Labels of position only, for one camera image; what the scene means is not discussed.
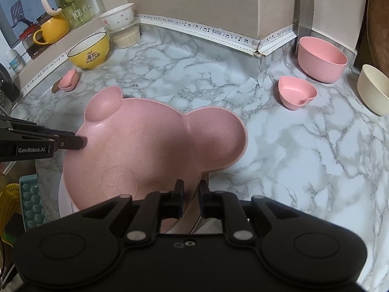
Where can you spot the round wooden cutting board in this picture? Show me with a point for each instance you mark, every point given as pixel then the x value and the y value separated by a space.
pixel 380 27

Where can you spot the yellow mug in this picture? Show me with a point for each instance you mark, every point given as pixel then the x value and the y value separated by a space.
pixel 54 29

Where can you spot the large white plate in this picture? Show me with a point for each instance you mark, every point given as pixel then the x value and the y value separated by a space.
pixel 67 200

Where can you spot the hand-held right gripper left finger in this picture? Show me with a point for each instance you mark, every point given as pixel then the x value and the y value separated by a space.
pixel 177 194

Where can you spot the yellow plastic basket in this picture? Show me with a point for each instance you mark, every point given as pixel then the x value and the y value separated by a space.
pixel 10 210

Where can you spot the pink bear-shaped plate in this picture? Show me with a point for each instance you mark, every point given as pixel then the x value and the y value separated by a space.
pixel 152 146

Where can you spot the small brown object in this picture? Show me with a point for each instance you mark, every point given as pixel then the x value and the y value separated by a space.
pixel 55 88

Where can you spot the music note edge tape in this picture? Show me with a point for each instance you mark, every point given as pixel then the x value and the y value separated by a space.
pixel 212 32

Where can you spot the perforated metal steamer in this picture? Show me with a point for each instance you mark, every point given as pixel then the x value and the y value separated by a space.
pixel 7 85

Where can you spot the white floral bowl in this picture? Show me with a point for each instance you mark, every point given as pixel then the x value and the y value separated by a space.
pixel 118 18

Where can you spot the cleaver knife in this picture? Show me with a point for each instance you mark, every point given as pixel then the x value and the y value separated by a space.
pixel 305 12

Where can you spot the clear plastic container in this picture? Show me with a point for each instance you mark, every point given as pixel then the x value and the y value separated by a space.
pixel 127 38

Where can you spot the small pink heart dish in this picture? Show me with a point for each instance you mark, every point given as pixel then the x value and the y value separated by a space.
pixel 68 81

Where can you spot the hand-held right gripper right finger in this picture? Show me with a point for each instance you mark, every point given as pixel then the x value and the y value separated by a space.
pixel 204 197

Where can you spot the white pill bottle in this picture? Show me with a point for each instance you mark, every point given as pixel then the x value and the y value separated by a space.
pixel 15 64

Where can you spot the yellow ceramic bowl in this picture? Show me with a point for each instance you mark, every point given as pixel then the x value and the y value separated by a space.
pixel 89 54

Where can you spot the pink bowl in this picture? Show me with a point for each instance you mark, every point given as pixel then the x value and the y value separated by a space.
pixel 322 59

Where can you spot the dark glass jar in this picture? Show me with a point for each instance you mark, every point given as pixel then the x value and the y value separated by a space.
pixel 30 47

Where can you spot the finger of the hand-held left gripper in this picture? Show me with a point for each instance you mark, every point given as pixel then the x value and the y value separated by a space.
pixel 74 143
pixel 39 126

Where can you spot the cream bowl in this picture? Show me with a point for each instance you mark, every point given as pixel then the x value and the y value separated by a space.
pixel 375 92

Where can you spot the teal bumpy tray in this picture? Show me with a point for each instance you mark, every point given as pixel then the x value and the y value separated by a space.
pixel 32 200

